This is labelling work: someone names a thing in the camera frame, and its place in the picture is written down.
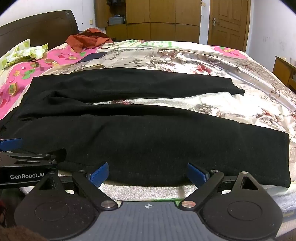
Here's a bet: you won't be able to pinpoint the brown wooden door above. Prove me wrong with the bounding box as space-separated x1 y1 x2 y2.
208 0 251 51

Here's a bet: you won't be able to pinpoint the wooden side table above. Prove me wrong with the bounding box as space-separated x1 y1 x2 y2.
273 56 296 93

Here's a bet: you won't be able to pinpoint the green patterned pillow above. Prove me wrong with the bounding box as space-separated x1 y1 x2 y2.
0 39 49 70

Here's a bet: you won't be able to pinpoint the red orange cloth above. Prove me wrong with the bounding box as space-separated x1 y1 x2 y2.
65 28 113 53

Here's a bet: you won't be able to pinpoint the black pants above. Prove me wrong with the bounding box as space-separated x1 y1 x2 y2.
1 68 291 187

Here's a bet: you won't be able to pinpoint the dark blue flat booklet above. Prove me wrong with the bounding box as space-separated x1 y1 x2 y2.
77 52 107 63

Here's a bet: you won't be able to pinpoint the grey box on shelf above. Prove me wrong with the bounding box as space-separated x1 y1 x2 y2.
108 16 125 26

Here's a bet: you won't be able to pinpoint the pink floral bed sheet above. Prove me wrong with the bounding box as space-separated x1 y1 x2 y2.
1 43 99 118

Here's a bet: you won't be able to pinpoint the brown wooden wardrobe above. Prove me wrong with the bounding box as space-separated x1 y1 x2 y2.
94 1 201 43

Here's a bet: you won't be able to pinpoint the dark wooden headboard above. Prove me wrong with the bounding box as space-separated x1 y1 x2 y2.
1 10 79 56

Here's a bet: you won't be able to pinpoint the olive flat case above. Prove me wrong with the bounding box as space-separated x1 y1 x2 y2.
73 64 105 72

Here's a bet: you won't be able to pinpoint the floral satin quilt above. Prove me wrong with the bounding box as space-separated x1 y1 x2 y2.
46 40 295 211

